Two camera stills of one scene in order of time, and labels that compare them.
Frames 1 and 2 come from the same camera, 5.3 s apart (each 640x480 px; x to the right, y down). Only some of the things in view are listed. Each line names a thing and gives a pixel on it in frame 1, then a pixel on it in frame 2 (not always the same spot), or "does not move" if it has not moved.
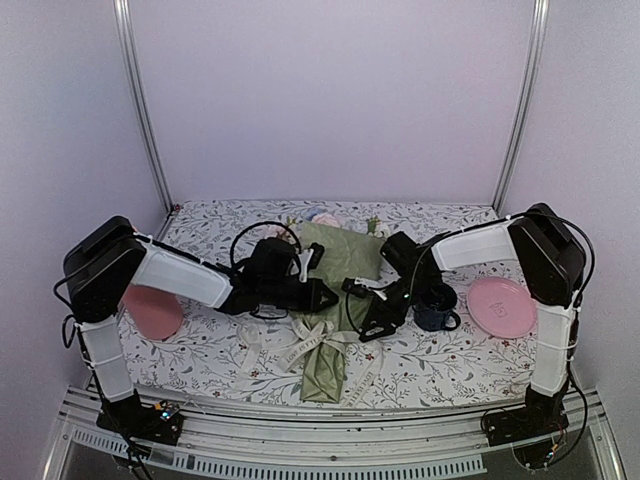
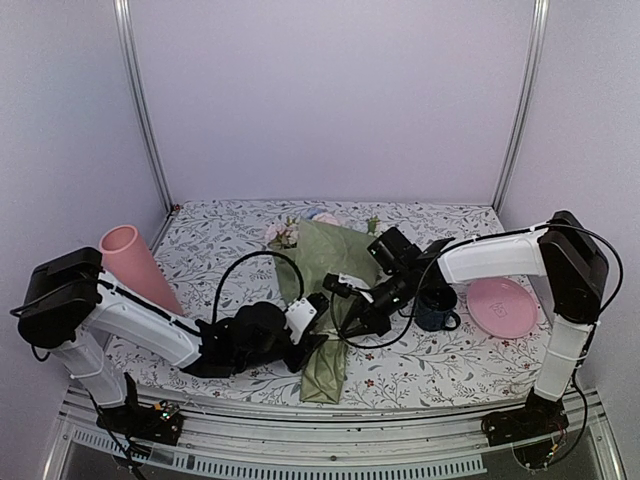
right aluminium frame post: [540, 27] does not move
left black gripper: [312, 302] -> [296, 362]
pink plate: [501, 307] does not move
